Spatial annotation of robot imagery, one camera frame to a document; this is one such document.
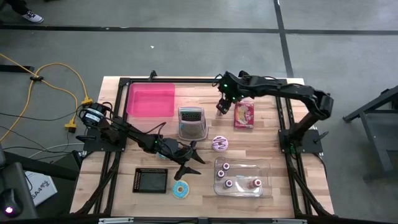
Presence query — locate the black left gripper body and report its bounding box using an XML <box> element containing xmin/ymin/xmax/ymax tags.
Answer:
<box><xmin>159</xmin><ymin>138</ymin><xmax>194</xmax><ymax>165</ymax></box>

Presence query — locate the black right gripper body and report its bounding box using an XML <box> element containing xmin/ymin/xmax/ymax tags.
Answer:
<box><xmin>217</xmin><ymin>72</ymin><xmax>247</xmax><ymax>104</ymax></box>

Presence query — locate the red popcorn bag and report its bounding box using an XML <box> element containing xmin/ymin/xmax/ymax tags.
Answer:
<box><xmin>233</xmin><ymin>101</ymin><xmax>255</xmax><ymax>130</ymax></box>

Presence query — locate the blue frosted toy donut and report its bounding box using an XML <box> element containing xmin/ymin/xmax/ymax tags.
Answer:
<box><xmin>172</xmin><ymin>180</ymin><xmax>190</xmax><ymax>199</ymax></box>

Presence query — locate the pink frosted toy donut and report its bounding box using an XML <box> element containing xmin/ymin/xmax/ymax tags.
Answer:
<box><xmin>211</xmin><ymin>136</ymin><xmax>229</xmax><ymax>152</ymax></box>

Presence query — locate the pink steel box grater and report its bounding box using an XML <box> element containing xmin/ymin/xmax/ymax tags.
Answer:
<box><xmin>177</xmin><ymin>106</ymin><xmax>208</xmax><ymax>141</ymax></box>

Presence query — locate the black slotted plastic basket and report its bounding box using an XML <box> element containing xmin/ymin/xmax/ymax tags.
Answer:
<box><xmin>132</xmin><ymin>167</ymin><xmax>169</xmax><ymax>194</ymax></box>

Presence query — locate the pink plastic tray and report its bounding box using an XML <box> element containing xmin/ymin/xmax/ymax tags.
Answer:
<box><xmin>126</xmin><ymin>82</ymin><xmax>177</xmax><ymax>118</ymax></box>

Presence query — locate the clear plastic container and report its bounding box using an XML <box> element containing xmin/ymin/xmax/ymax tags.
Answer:
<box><xmin>213</xmin><ymin>157</ymin><xmax>273</xmax><ymax>198</ymax></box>

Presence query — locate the white printed box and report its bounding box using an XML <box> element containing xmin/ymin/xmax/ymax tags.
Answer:
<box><xmin>24</xmin><ymin>170</ymin><xmax>58</xmax><ymax>207</ymax></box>

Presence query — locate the black metal stand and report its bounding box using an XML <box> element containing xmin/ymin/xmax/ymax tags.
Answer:
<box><xmin>343</xmin><ymin>85</ymin><xmax>398</xmax><ymax>183</ymax></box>

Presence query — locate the black device purple light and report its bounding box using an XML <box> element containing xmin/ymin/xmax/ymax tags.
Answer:
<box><xmin>0</xmin><ymin>188</ymin><xmax>22</xmax><ymax>218</ymax></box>

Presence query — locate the black floor bar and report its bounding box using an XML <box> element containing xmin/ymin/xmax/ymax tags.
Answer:
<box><xmin>0</xmin><ymin>64</ymin><xmax>35</xmax><ymax>74</ymax></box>

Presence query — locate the person's shoe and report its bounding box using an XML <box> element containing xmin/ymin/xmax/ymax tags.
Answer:
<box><xmin>22</xmin><ymin>9</ymin><xmax>44</xmax><ymax>24</ymax></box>

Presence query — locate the person's leg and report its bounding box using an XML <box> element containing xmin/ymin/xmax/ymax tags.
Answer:
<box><xmin>0</xmin><ymin>0</ymin><xmax>30</xmax><ymax>16</ymax></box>

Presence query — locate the black metal table frame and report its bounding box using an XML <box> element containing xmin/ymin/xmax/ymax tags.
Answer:
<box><xmin>70</xmin><ymin>76</ymin><xmax>335</xmax><ymax>218</ymax></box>

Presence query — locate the silver aluminium rail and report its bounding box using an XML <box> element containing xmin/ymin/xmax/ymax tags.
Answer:
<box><xmin>98</xmin><ymin>217</ymin><xmax>135</xmax><ymax>224</ymax></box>
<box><xmin>272</xmin><ymin>218</ymin><xmax>308</xmax><ymax>224</ymax></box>

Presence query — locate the yellow extension cable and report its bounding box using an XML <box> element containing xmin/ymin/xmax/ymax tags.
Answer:
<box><xmin>0</xmin><ymin>53</ymin><xmax>80</xmax><ymax>131</ymax></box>
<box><xmin>0</xmin><ymin>62</ymin><xmax>94</xmax><ymax>142</ymax></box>

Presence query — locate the white floor cable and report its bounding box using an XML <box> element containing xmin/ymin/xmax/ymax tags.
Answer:
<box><xmin>27</xmin><ymin>142</ymin><xmax>86</xmax><ymax>159</ymax></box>

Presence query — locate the black floor cable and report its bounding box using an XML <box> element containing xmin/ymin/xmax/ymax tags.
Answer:
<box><xmin>0</xmin><ymin>107</ymin><xmax>83</xmax><ymax>123</ymax></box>

